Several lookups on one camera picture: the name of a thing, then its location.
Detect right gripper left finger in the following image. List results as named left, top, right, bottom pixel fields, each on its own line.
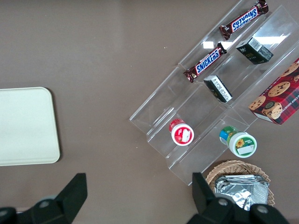
left=16, top=173, right=88, bottom=224

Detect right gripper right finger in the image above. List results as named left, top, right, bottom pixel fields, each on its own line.
left=186, top=172, right=255, bottom=224

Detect light wicker basket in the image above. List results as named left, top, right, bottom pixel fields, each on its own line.
left=205, top=160, right=275, bottom=208

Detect beige plastic tray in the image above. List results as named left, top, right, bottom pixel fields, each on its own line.
left=0, top=86, right=61, bottom=167

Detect silver foil packets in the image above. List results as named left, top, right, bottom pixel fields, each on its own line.
left=214, top=174, right=270, bottom=210

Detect green lidded sunflower cup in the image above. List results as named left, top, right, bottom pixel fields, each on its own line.
left=219, top=126, right=258, bottom=159

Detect red lidded cup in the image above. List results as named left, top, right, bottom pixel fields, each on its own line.
left=169, top=118, right=195, bottom=147

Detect clear acrylic stepped stand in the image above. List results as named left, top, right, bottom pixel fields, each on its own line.
left=129, top=0, right=299, bottom=187

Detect small dark green box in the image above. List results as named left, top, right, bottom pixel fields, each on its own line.
left=235, top=36, right=274, bottom=65
left=203, top=75, right=233, bottom=104

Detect red tartan cookie box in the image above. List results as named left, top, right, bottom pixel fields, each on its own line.
left=248, top=57, right=299, bottom=126

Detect Snickers chocolate bar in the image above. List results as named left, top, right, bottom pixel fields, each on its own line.
left=219, top=0, right=269, bottom=41
left=183, top=42, right=228, bottom=84

